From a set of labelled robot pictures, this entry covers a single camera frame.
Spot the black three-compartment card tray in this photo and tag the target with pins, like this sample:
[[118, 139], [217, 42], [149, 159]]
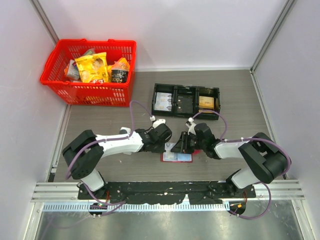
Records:
[[195, 92]]

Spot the white plastic bottle black cap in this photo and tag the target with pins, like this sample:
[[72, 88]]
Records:
[[124, 130]]

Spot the blue and white small box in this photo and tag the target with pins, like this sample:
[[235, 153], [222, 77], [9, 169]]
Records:
[[71, 71]]

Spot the gold VIP cards stack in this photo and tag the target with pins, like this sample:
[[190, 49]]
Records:
[[206, 103]]

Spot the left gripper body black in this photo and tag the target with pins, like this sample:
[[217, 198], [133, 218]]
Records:
[[160, 142]]

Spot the red leather card holder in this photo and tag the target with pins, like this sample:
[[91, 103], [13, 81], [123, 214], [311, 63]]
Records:
[[181, 158]]

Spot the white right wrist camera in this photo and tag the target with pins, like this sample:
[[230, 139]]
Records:
[[191, 126]]

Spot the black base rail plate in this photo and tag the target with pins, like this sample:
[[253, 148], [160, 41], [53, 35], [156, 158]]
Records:
[[171, 192]]

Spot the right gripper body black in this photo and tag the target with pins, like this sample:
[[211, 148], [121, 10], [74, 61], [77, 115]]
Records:
[[193, 143]]

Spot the red plastic shopping basket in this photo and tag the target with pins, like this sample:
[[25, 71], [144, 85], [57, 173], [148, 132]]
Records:
[[97, 94]]

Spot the black instant noodle cup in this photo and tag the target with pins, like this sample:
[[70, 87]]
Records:
[[119, 76]]

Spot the orange snack bag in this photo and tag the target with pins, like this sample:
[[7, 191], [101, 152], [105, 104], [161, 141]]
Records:
[[121, 64]]

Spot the silver VIP cards stack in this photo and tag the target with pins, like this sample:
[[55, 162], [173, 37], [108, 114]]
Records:
[[163, 102]]

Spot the black VIP cards stack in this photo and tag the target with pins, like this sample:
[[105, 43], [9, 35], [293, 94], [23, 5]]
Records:
[[185, 104]]

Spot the yellow snack bag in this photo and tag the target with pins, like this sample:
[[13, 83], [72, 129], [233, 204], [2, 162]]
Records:
[[93, 69]]

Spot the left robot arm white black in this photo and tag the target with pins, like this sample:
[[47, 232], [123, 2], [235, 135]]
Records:
[[84, 152]]

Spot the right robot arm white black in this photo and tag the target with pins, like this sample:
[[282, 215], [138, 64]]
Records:
[[265, 160]]

